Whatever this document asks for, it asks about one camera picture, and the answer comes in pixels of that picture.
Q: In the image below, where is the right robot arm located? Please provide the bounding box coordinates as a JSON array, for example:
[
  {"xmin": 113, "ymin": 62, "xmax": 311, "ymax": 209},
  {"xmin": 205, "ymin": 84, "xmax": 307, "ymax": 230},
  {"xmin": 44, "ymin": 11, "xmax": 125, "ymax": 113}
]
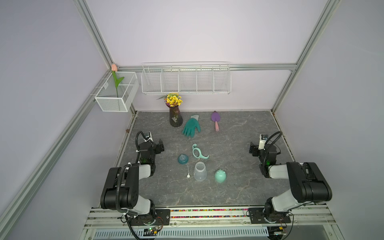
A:
[{"xmin": 249, "ymin": 143, "xmax": 333, "ymax": 221}]

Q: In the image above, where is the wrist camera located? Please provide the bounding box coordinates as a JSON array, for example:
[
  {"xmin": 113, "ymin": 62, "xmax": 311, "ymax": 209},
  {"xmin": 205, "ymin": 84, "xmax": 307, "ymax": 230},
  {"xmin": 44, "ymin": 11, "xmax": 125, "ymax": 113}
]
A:
[
  {"xmin": 258, "ymin": 134, "xmax": 269, "ymax": 150},
  {"xmin": 144, "ymin": 132, "xmax": 153, "ymax": 142}
]

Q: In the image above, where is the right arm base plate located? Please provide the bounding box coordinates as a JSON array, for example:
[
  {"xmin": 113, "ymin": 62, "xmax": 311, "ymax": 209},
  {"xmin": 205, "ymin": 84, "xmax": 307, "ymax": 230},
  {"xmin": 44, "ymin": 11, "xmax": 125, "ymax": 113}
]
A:
[{"xmin": 246, "ymin": 208, "xmax": 291, "ymax": 224}]

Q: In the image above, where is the teal bottle collar with nipple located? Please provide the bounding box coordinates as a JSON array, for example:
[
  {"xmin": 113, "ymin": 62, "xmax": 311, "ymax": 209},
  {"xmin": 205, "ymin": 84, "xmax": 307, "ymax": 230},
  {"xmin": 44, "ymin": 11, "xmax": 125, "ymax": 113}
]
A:
[{"xmin": 178, "ymin": 154, "xmax": 189, "ymax": 165}]

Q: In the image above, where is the artificial pink tulip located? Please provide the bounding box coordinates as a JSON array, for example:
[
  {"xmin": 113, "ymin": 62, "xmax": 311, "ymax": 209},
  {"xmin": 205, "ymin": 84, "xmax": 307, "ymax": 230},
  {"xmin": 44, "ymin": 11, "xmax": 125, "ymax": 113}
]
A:
[{"xmin": 111, "ymin": 64, "xmax": 125, "ymax": 98}]

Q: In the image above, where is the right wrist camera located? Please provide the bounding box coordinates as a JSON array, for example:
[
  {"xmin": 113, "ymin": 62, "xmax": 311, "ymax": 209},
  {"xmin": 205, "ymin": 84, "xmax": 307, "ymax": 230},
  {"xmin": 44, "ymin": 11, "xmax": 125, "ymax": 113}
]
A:
[{"xmin": 258, "ymin": 134, "xmax": 269, "ymax": 150}]

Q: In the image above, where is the mint bottle cap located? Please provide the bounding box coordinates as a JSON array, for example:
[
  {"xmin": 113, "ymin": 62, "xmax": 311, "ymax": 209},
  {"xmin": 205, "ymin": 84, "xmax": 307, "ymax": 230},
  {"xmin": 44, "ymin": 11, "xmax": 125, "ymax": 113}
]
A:
[{"xmin": 215, "ymin": 170, "xmax": 227, "ymax": 184}]

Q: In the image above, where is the clear baby bottle body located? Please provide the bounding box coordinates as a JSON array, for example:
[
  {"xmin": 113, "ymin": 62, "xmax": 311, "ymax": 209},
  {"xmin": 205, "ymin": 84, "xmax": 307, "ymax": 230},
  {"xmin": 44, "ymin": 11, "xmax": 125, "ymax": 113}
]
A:
[{"xmin": 194, "ymin": 162, "xmax": 207, "ymax": 182}]

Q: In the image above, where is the mint bottle handle ring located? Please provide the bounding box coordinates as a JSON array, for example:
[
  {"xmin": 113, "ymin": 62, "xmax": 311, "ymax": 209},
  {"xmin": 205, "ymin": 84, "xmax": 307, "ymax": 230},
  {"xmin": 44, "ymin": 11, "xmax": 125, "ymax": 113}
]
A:
[{"xmin": 191, "ymin": 143, "xmax": 210, "ymax": 160}]

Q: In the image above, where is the dark glass vase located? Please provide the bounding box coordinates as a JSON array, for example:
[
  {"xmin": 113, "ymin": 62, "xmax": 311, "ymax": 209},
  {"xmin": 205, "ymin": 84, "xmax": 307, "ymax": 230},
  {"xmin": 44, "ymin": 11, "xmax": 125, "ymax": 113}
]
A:
[{"xmin": 169, "ymin": 106, "xmax": 183, "ymax": 128}]

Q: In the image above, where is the green garden glove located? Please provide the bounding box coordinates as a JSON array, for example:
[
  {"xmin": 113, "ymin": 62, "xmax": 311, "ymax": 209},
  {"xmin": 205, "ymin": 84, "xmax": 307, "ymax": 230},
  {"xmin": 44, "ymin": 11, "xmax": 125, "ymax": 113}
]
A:
[{"xmin": 182, "ymin": 115, "xmax": 201, "ymax": 138}]

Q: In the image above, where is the white wire wall shelf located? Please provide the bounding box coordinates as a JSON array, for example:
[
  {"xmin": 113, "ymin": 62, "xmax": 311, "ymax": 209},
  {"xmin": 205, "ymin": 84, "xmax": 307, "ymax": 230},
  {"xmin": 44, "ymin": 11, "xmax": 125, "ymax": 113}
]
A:
[{"xmin": 141, "ymin": 62, "xmax": 232, "ymax": 95}]

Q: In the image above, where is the green circuit board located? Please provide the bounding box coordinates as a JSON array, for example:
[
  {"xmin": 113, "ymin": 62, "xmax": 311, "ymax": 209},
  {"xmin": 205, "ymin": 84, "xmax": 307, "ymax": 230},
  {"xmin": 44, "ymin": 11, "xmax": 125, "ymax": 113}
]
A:
[{"xmin": 143, "ymin": 228, "xmax": 158, "ymax": 237}]

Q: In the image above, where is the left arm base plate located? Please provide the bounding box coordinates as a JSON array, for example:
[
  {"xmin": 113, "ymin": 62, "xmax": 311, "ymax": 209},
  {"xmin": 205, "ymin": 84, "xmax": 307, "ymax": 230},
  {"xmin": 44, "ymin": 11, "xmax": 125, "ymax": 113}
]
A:
[{"xmin": 129, "ymin": 209, "xmax": 171, "ymax": 227}]

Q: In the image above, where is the white straw with weight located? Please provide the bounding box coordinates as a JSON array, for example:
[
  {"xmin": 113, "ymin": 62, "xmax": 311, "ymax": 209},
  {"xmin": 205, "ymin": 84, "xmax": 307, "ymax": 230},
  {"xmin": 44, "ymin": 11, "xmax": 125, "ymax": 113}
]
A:
[{"xmin": 187, "ymin": 165, "xmax": 191, "ymax": 179}]

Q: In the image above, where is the white ventilated cable duct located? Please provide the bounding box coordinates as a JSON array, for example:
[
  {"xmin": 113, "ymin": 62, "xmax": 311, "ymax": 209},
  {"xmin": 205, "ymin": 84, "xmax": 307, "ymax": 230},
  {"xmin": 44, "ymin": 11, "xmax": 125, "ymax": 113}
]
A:
[{"xmin": 93, "ymin": 226, "xmax": 269, "ymax": 240}]

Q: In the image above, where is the white mesh wall basket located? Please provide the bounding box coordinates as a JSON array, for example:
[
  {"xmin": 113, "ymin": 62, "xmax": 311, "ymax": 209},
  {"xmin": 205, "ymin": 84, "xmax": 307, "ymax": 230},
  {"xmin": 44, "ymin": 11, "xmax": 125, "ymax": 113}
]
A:
[{"xmin": 95, "ymin": 71, "xmax": 139, "ymax": 113}]

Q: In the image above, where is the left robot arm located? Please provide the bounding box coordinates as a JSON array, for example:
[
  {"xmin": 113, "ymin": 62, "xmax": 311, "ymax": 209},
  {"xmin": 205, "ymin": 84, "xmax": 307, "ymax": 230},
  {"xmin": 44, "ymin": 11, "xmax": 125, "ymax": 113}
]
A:
[{"xmin": 100, "ymin": 140, "xmax": 165, "ymax": 219}]

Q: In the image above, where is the yellow flower bouquet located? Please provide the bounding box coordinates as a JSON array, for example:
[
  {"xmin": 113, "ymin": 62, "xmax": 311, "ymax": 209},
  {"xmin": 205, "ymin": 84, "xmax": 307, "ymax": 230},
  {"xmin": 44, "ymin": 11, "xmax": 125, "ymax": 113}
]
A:
[{"xmin": 158, "ymin": 93, "xmax": 183, "ymax": 107}]

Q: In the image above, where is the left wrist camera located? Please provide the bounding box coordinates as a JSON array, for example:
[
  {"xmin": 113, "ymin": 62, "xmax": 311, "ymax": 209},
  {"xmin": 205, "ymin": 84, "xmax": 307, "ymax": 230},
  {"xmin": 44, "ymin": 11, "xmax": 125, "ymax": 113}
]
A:
[{"xmin": 144, "ymin": 132, "xmax": 153, "ymax": 142}]

